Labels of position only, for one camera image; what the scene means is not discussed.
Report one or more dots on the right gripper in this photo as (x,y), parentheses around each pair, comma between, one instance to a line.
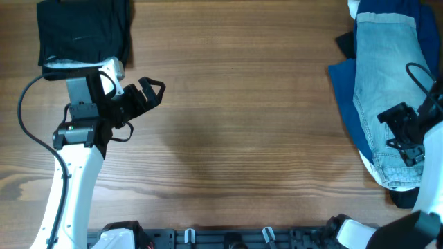
(394,116)

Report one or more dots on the light blue denim shorts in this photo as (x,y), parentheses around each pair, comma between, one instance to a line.
(385,43)

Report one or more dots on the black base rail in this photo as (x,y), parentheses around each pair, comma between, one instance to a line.
(295,238)

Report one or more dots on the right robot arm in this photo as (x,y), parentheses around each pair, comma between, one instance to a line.
(424,224)

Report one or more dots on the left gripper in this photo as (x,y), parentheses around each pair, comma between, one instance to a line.
(153,99)

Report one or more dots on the folded black garment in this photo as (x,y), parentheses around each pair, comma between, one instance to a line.
(82,34)

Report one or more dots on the dark blue garment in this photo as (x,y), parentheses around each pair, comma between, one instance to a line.
(343,74)

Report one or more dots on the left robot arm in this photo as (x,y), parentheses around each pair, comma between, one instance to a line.
(79,148)

